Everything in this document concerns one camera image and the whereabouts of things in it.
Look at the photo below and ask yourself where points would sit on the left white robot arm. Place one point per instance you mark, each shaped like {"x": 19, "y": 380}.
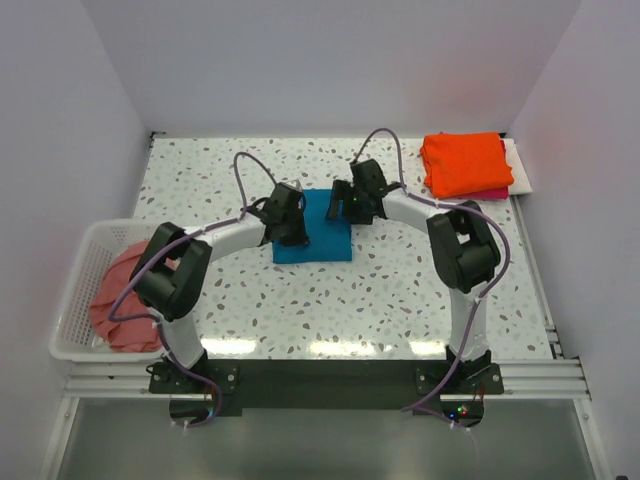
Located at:
{"x": 170, "y": 275}

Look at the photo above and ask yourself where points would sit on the aluminium frame rails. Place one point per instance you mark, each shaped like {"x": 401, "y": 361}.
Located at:
{"x": 522, "y": 379}

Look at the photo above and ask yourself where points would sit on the folded white t shirt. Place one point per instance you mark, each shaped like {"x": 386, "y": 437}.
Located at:
{"x": 521, "y": 184}

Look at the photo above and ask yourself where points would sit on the pink t shirt in basket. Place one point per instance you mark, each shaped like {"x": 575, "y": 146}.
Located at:
{"x": 133, "y": 336}

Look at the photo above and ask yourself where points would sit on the folded magenta t shirt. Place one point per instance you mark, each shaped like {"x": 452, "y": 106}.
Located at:
{"x": 492, "y": 174}

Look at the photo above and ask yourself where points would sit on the folded orange t shirt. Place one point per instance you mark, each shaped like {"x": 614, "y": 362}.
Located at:
{"x": 448, "y": 160}

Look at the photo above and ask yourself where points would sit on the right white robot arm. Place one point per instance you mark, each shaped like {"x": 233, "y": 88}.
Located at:
{"x": 464, "y": 252}

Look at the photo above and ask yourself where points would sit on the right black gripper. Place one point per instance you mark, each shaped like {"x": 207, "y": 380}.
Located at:
{"x": 337, "y": 194}

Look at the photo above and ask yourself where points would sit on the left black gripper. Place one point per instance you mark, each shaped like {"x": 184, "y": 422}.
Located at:
{"x": 301, "y": 237}

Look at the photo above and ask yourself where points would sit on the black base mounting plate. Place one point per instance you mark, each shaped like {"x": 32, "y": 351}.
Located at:
{"x": 295, "y": 384}

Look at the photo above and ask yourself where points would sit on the blue t shirt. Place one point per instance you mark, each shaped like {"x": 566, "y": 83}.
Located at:
{"x": 330, "y": 240}

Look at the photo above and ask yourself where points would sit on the white plastic laundry basket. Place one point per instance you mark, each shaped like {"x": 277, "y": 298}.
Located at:
{"x": 74, "y": 338}

